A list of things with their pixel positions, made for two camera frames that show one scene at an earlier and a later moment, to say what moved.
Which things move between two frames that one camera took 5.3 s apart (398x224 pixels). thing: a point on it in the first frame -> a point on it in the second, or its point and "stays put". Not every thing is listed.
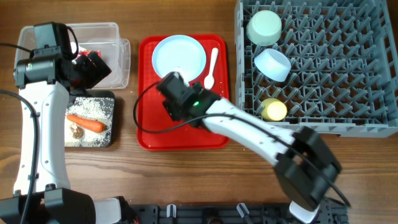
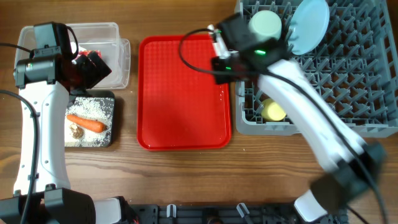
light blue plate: [179, 51] -> [308, 26]
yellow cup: [273, 109] stays put
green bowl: [264, 28] stays put
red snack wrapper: [87, 51] stays put
